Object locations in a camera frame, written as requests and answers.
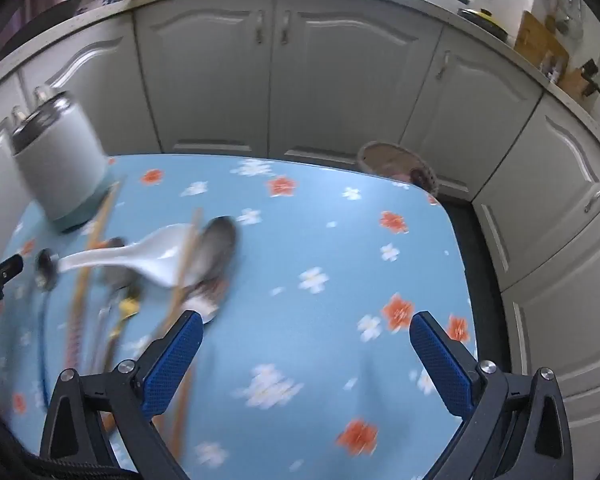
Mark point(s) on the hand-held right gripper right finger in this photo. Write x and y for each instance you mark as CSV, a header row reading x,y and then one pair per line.
x,y
440,365

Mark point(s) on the white steel-rimmed utensil cup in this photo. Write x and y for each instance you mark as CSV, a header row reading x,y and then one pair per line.
x,y
60,175

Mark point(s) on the white ceramic soup spoon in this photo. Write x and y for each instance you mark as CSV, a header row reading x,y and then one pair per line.
x,y
150,255

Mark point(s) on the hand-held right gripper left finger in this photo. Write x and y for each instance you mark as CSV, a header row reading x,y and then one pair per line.
x,y
172,360

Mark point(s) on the small wooden cutting board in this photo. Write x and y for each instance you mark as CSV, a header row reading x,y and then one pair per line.
x,y
575,82

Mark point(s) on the yellow pot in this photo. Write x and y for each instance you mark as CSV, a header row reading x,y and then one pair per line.
x,y
485,17

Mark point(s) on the large wooden cutting board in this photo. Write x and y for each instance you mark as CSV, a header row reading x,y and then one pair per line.
x,y
537,40

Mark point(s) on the wicker waste basket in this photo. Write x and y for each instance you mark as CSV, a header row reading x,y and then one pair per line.
x,y
380,160

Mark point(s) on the dark floor mat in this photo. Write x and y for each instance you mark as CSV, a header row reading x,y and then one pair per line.
x,y
475,260

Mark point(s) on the large steel spoon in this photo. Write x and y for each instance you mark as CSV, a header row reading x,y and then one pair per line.
x,y
215,245

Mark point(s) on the blue floral tablecloth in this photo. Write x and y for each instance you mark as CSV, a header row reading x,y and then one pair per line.
x,y
305,240

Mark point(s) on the pale utensil tip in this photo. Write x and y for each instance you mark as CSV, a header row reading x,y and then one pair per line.
x,y
41,95
18,116

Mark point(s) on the wooden chopstick patterned end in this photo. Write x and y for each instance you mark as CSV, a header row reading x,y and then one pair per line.
x,y
100,220

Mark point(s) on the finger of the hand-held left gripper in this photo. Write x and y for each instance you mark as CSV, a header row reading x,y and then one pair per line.
x,y
7,266

